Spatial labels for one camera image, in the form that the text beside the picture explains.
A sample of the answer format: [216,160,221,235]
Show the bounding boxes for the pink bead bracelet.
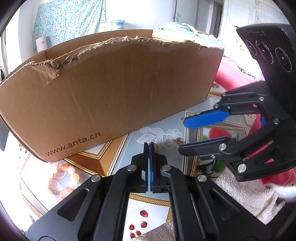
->
[48,163,80,202]

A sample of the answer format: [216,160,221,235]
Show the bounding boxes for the gold earrings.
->
[172,137,185,146]

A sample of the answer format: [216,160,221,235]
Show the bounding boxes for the white fluffy towel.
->
[215,168,285,225]

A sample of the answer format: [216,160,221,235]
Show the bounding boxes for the fruit pattern tablecloth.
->
[18,81,265,241]

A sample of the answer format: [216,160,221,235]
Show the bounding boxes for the grey door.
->
[174,0,198,26]

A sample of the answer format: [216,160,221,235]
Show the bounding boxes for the blue patterned pillow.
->
[159,22,208,36]

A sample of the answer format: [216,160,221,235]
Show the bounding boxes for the brown cardboard box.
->
[1,29,223,162]

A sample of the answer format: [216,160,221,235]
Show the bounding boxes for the blue water bottle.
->
[110,20,125,30]

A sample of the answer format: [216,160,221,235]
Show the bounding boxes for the rolled pink mat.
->
[35,36,48,52]

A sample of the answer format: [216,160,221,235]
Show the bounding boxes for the floral teal wall cloth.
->
[32,0,106,53]

